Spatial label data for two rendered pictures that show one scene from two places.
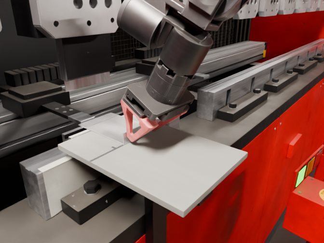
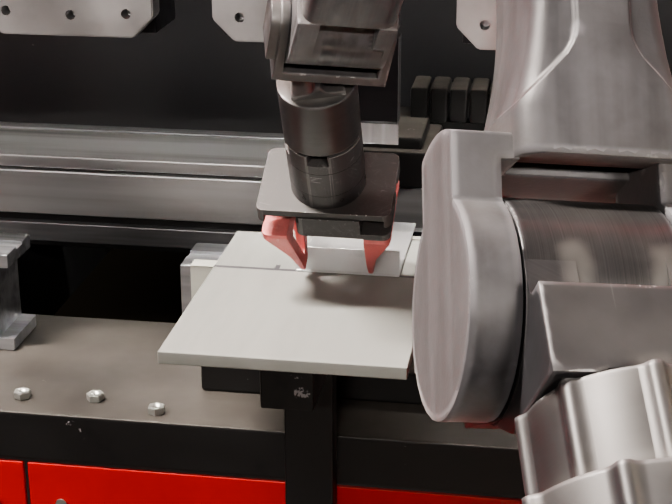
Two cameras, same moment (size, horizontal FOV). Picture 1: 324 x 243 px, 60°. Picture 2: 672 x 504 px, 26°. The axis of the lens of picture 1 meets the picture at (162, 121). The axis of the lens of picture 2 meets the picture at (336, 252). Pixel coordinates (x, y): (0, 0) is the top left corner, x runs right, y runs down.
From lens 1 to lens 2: 94 cm
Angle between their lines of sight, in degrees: 55
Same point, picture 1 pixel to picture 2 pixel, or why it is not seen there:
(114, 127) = (352, 244)
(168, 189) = (200, 331)
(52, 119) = (406, 213)
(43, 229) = (165, 368)
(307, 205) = not seen: outside the picture
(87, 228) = (202, 397)
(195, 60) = (299, 129)
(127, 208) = not seen: hidden behind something
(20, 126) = not seen: hidden behind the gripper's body
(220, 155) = (359, 347)
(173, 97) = (304, 190)
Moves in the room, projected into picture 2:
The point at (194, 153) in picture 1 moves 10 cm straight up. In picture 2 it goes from (338, 326) to (338, 198)
